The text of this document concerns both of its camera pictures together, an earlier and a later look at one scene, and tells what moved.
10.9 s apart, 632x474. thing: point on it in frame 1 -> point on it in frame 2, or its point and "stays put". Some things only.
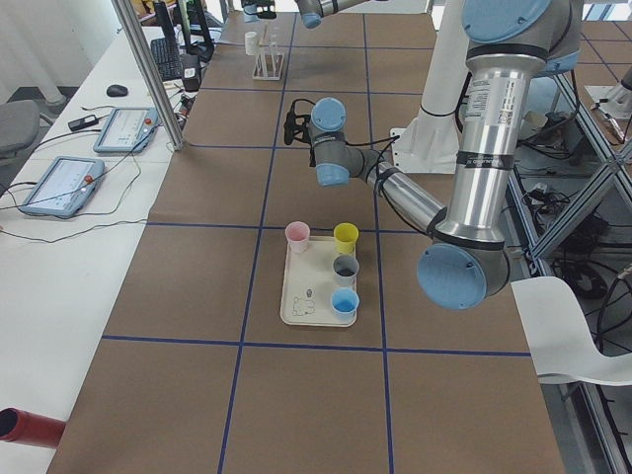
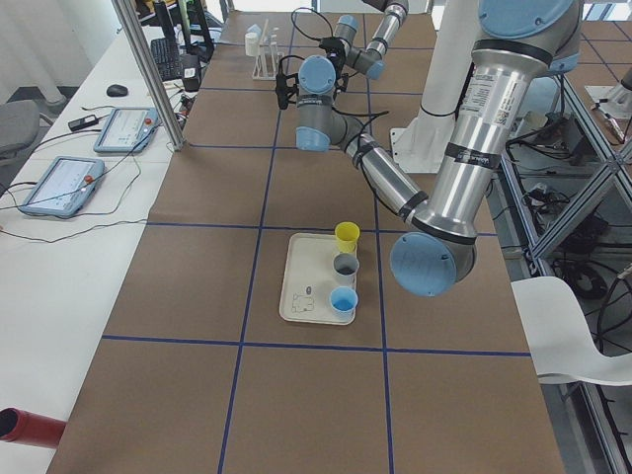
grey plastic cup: x=345 y=268 stays put
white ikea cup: x=251 y=43 stays put
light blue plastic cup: x=345 y=301 stays put
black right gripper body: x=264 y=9 -> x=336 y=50
